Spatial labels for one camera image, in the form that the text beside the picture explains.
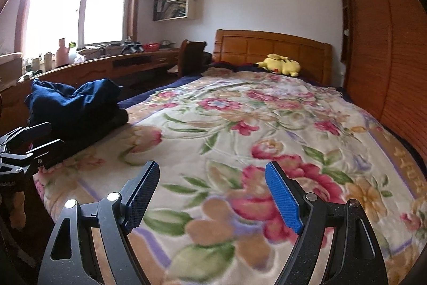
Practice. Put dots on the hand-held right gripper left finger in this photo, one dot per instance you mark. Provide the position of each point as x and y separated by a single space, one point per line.
140 198

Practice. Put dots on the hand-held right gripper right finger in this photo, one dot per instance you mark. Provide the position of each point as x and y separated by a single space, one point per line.
283 198

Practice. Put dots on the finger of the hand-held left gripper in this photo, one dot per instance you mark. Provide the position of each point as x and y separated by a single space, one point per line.
48 151
31 133

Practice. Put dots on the blue blazer jacket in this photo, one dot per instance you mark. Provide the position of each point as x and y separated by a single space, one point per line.
73 98

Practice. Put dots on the dark clothes pile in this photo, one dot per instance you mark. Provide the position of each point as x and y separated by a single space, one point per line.
100 126

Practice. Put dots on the person's left hand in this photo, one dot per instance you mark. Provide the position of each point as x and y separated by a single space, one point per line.
18 210

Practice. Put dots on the floral blanket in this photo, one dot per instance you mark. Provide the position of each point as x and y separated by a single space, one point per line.
250 124

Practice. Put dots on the pink bottle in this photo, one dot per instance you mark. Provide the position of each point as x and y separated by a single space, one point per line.
62 54

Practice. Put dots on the white bottle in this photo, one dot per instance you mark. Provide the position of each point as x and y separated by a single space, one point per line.
73 53

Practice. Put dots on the wooden desk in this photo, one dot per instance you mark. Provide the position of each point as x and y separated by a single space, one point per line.
100 66

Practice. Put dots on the yellow plush toy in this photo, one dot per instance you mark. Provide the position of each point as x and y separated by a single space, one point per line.
282 66

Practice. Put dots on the black metal gadget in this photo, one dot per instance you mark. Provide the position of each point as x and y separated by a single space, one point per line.
132 48

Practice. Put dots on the red basket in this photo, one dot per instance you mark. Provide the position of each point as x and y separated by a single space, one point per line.
151 47

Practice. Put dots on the wooden chair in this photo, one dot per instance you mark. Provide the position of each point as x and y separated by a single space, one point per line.
193 56

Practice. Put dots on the wooden bed headboard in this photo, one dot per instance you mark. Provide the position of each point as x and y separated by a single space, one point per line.
267 46

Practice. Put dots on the wooden slatted wardrobe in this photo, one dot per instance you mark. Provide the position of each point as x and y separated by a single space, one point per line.
393 54

